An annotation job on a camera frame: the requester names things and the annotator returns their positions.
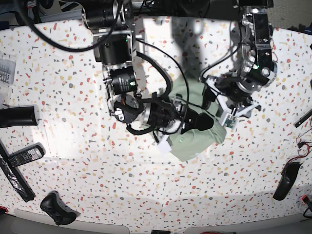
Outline robot arm image left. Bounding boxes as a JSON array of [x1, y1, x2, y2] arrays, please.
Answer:
[[15, 0, 215, 141]]

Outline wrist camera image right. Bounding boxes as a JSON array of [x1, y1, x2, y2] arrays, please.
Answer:
[[219, 112, 238, 129]]

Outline red and black wires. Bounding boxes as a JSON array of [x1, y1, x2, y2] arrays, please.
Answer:
[[284, 117, 312, 171]]

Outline small black stick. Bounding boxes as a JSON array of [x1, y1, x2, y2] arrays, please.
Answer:
[[294, 115, 311, 128]]

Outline clear plastic parts bag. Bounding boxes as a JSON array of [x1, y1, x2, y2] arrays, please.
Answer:
[[0, 53, 16, 108]]

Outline black game controller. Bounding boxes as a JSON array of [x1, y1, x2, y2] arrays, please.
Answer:
[[40, 193, 77, 226]]

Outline green T-shirt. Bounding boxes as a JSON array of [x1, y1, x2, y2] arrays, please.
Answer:
[[153, 75, 227, 162]]

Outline black curved handle right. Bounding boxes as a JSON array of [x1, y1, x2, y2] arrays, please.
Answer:
[[273, 162, 302, 201]]

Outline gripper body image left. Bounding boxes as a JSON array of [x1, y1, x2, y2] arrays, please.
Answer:
[[146, 96, 192, 144]]

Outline long black bar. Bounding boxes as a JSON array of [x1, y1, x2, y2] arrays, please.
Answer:
[[0, 142, 35, 202]]

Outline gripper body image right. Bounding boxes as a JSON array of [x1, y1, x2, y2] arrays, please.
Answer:
[[202, 75, 262, 118]]

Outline black TV remote control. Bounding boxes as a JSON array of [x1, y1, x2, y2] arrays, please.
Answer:
[[8, 143, 45, 168]]

